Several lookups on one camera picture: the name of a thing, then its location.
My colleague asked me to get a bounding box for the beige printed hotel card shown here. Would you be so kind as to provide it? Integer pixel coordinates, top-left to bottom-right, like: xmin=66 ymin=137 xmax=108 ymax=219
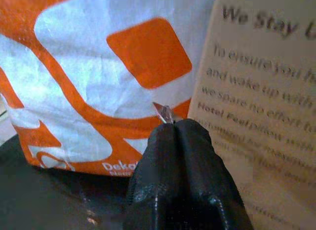
xmin=187 ymin=0 xmax=316 ymax=230

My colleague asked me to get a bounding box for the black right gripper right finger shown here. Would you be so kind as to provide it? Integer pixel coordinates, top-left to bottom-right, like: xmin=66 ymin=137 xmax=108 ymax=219
xmin=174 ymin=118 xmax=255 ymax=230

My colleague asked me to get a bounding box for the small silver metal key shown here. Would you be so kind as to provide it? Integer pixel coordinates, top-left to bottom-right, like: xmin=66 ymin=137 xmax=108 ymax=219
xmin=152 ymin=102 xmax=183 ymax=125

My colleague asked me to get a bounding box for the orange and white paper bag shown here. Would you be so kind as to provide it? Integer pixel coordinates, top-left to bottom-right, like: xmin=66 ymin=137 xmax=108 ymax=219
xmin=0 ymin=0 xmax=216 ymax=178

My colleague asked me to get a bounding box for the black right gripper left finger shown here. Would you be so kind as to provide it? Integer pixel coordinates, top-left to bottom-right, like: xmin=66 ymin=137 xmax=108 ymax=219
xmin=122 ymin=122 xmax=179 ymax=230

